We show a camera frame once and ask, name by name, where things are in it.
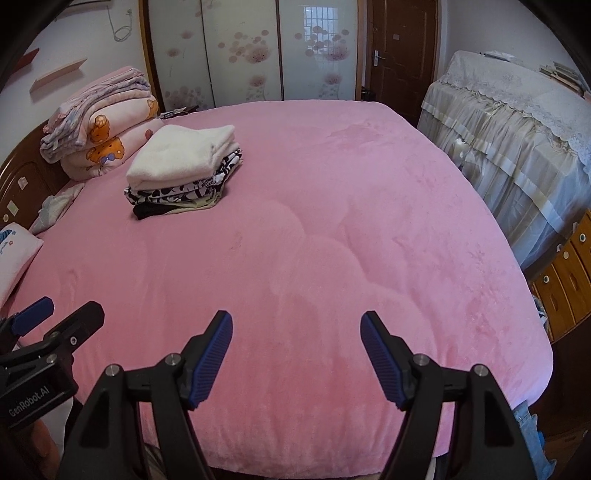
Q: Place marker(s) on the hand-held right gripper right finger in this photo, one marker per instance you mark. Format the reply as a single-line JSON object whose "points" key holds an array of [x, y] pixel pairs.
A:
{"points": [[383, 360]]}

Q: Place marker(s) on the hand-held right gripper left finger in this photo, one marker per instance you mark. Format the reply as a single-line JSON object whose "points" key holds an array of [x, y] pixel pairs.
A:
{"points": [[212, 360]]}

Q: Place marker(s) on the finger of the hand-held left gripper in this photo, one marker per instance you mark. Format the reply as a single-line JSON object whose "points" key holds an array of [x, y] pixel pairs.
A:
{"points": [[32, 314], [85, 318]]}

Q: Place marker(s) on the white fuzzy cardigan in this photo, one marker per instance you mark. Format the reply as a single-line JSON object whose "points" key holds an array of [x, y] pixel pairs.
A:
{"points": [[180, 152]]}

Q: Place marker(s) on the person's left forearm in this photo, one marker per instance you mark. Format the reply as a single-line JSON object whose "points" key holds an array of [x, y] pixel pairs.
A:
{"points": [[41, 438]]}

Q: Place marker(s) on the white printed pillow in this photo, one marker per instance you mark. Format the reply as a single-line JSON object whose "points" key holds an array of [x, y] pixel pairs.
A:
{"points": [[14, 258]]}

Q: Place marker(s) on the pale crumpled cloth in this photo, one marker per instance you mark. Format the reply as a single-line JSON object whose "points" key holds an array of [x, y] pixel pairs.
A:
{"points": [[55, 207]]}

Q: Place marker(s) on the black folded garment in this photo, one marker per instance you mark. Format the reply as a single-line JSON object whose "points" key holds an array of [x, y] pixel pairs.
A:
{"points": [[147, 212]]}

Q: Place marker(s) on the wooden headboard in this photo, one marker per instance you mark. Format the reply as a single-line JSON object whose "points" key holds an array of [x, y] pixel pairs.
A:
{"points": [[23, 184]]}

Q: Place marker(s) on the beige folded garment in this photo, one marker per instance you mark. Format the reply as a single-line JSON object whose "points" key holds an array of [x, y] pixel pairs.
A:
{"points": [[203, 202]]}

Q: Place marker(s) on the blue patterned cloth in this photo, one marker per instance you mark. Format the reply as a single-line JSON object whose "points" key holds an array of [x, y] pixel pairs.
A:
{"points": [[540, 314]]}

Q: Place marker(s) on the pink bed blanket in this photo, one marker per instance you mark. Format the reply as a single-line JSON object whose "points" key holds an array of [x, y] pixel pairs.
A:
{"points": [[323, 207]]}

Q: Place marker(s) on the person's blue jeans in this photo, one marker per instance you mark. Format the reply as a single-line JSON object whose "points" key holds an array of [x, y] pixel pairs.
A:
{"points": [[531, 434]]}

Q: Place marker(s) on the black and white printed garment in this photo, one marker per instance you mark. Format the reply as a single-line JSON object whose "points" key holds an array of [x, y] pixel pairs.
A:
{"points": [[203, 184]]}

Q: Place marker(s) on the folded bear print quilt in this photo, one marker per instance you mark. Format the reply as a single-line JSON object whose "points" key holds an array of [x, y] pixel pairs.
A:
{"points": [[120, 138]]}

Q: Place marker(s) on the wooden drawer cabinet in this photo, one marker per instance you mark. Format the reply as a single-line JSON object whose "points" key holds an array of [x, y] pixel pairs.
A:
{"points": [[563, 281]]}

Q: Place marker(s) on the stack of pink bear blankets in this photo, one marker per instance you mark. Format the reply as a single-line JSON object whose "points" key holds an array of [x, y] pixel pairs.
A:
{"points": [[92, 99]]}

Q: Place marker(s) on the small black object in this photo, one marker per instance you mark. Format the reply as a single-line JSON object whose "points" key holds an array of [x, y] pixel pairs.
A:
{"points": [[180, 111]]}

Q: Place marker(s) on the lace covered furniture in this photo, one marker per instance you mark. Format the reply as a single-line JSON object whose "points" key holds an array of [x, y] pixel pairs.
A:
{"points": [[517, 138]]}

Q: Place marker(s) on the small black bin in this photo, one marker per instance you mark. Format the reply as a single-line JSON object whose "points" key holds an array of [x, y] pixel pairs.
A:
{"points": [[367, 93]]}

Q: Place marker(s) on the floral sliding door wardrobe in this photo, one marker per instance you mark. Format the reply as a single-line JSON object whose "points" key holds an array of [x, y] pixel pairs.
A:
{"points": [[240, 46]]}

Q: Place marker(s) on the brown wooden door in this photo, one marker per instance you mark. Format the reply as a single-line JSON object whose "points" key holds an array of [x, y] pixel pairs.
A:
{"points": [[401, 46]]}

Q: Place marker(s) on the stack of books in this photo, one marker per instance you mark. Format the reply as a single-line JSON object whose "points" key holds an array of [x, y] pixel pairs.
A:
{"points": [[561, 71]]}

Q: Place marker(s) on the pink wall shelf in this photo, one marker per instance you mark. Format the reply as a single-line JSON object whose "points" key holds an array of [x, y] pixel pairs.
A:
{"points": [[57, 76]]}

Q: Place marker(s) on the dark red wall shelf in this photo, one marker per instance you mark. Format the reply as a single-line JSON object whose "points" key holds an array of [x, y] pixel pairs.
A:
{"points": [[25, 60]]}

